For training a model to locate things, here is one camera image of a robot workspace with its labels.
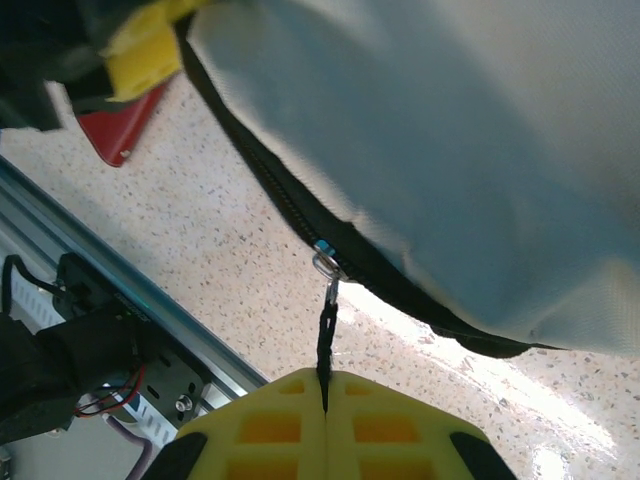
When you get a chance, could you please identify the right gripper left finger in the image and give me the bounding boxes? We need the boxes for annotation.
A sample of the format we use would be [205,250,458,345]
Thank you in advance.
[149,368,330,480]

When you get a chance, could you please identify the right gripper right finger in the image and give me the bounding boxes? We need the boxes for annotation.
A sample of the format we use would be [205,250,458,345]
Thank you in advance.
[324,369,516,480]

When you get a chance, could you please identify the red notebook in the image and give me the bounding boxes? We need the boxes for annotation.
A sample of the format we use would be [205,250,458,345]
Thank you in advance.
[74,79,172,169]

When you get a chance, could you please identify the beige backpack with black straps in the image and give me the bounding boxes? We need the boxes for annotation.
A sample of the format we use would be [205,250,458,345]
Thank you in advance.
[172,0,640,415]

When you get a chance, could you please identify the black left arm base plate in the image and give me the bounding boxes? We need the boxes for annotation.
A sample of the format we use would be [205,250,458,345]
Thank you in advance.
[54,252,214,434]

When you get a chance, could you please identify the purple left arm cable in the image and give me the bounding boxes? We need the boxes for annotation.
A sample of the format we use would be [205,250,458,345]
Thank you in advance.
[107,414,154,480]

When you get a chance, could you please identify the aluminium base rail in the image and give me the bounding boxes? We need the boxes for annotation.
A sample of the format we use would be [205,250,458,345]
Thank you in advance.
[0,154,271,416]

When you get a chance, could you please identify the white slotted cable duct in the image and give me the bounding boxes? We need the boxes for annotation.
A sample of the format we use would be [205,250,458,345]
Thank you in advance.
[9,279,176,444]

